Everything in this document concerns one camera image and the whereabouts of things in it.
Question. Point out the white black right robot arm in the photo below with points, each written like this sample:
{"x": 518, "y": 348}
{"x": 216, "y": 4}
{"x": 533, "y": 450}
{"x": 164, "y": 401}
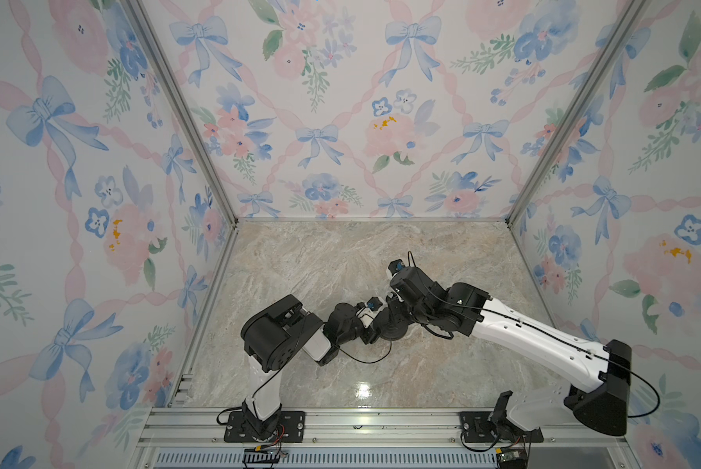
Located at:
{"x": 597, "y": 378}

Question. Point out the aluminium left corner post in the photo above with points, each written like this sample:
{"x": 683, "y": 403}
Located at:
{"x": 140, "y": 22}

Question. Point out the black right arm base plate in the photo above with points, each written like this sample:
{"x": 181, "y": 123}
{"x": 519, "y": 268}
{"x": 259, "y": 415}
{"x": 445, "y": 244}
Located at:
{"x": 492, "y": 426}

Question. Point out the black round microphone stand base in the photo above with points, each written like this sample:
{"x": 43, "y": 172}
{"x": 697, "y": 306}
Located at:
{"x": 392, "y": 327}

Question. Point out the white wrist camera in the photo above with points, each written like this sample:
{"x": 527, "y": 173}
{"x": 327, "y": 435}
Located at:
{"x": 399, "y": 271}
{"x": 369, "y": 310}

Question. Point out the aluminium mounting rail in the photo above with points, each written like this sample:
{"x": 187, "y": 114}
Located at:
{"x": 333, "y": 438}

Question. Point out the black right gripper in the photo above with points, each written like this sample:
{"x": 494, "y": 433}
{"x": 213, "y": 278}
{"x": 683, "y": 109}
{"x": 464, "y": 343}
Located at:
{"x": 392, "y": 307}

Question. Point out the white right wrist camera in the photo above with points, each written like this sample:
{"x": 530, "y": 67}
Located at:
{"x": 399, "y": 271}

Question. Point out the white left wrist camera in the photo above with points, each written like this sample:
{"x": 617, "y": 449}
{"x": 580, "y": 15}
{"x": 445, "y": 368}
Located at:
{"x": 369, "y": 310}

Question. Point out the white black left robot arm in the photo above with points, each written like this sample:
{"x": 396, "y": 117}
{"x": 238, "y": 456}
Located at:
{"x": 275, "y": 336}

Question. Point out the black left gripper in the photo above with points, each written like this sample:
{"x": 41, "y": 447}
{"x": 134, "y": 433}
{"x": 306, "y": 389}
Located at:
{"x": 370, "y": 336}

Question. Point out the aluminium right corner post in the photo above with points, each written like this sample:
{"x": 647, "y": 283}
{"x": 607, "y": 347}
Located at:
{"x": 619, "y": 35}

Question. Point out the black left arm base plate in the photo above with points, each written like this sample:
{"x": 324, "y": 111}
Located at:
{"x": 244, "y": 427}

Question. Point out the aluminium corner post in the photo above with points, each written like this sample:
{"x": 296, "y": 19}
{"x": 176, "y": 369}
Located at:
{"x": 140, "y": 22}
{"x": 619, "y": 35}

